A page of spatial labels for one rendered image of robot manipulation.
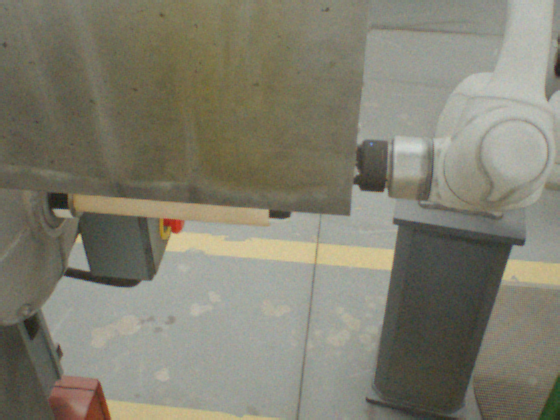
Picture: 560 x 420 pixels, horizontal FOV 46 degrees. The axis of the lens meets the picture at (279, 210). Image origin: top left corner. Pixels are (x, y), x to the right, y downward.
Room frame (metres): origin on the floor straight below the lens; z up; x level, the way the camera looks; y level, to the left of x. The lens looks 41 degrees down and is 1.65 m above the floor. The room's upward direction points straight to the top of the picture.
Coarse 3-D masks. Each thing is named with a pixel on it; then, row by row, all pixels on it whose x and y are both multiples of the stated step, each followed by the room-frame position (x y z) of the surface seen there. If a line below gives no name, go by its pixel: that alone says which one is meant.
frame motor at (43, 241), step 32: (0, 192) 0.42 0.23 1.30; (32, 192) 0.45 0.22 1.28; (0, 224) 0.41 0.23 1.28; (32, 224) 0.44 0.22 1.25; (64, 224) 0.48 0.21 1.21; (0, 256) 0.40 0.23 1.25; (32, 256) 0.43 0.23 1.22; (64, 256) 0.48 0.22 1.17; (0, 288) 0.39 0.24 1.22; (32, 288) 0.42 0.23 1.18; (0, 320) 0.38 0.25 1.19
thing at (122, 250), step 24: (96, 216) 0.68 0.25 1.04; (120, 216) 0.68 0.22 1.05; (144, 216) 0.68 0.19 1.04; (96, 240) 0.68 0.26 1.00; (120, 240) 0.68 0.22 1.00; (144, 240) 0.67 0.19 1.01; (168, 240) 0.75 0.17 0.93; (96, 264) 0.68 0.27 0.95; (120, 264) 0.68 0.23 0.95; (144, 264) 0.67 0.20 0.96
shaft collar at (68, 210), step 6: (54, 192) 0.47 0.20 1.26; (54, 198) 0.46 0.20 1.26; (60, 198) 0.46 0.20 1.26; (66, 198) 0.46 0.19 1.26; (72, 198) 0.47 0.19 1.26; (54, 204) 0.46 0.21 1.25; (60, 204) 0.46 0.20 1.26; (66, 204) 0.46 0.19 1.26; (72, 204) 0.46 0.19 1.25; (54, 210) 0.46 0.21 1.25; (60, 210) 0.46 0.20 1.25; (66, 210) 0.46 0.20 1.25; (72, 210) 0.46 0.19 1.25; (60, 216) 0.46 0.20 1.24; (66, 216) 0.46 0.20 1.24; (72, 216) 0.46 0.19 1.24; (78, 216) 0.47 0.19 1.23
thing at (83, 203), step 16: (80, 208) 0.46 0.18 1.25; (96, 208) 0.46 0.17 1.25; (112, 208) 0.46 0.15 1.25; (128, 208) 0.46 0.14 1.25; (144, 208) 0.46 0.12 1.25; (160, 208) 0.46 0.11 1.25; (176, 208) 0.45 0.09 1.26; (192, 208) 0.45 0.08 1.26; (208, 208) 0.45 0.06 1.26; (224, 208) 0.45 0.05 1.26; (240, 208) 0.45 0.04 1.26; (240, 224) 0.45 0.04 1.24; (256, 224) 0.45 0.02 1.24
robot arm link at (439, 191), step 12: (444, 144) 0.74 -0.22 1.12; (444, 156) 0.71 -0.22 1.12; (432, 168) 0.72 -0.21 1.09; (432, 180) 0.71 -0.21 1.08; (444, 180) 0.69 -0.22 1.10; (432, 192) 0.71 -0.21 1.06; (444, 192) 0.69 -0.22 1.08; (540, 192) 0.70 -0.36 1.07; (444, 204) 0.71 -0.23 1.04; (456, 204) 0.69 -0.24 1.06; (468, 204) 0.67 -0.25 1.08; (516, 204) 0.69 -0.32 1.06; (528, 204) 0.70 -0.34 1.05
